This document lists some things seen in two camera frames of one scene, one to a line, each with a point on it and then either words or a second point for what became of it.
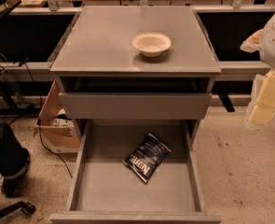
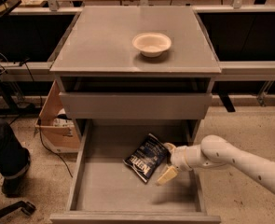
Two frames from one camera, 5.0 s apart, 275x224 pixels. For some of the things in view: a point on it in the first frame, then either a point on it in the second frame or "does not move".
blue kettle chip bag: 147,156 does not move
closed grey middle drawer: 135,105 does not move
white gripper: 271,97 to 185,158
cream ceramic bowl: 151,44 does not move
